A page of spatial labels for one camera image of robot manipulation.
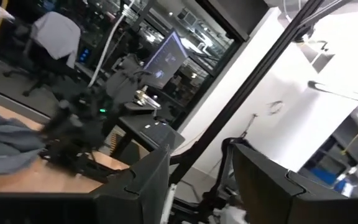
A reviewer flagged black overhead camera frame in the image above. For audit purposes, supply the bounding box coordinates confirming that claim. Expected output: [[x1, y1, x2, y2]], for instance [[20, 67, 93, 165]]
[[168, 0, 326, 186]]

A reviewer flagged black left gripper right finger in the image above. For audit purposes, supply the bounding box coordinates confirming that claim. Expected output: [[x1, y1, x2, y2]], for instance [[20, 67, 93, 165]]
[[231, 142, 358, 224]]

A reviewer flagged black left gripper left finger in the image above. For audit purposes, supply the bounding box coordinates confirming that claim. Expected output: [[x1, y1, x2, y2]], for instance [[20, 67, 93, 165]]
[[0, 145, 172, 224]]

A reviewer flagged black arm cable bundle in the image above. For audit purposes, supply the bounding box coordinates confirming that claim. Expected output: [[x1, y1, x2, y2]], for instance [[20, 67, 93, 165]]
[[197, 136, 252, 224]]

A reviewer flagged blue storage bin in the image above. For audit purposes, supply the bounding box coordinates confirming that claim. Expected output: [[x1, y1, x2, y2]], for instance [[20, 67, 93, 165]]
[[308, 166, 349, 192]]

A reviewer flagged office chair with white garment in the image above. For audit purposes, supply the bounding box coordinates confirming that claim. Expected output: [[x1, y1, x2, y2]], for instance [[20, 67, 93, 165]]
[[2, 11, 83, 98]]

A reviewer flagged grey baseball cap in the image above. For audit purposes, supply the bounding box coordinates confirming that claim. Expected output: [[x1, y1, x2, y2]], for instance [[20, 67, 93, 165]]
[[0, 105, 45, 176]]

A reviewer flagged thick white cable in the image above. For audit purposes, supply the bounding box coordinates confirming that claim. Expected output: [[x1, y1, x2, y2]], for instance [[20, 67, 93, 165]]
[[87, 0, 136, 88]]

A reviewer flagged black desk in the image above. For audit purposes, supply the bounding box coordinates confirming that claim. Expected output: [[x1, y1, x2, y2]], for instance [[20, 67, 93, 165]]
[[116, 102, 186, 166]]

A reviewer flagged lit computer monitor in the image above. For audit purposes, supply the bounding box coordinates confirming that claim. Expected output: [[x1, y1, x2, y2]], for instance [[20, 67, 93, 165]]
[[142, 29, 190, 90]]

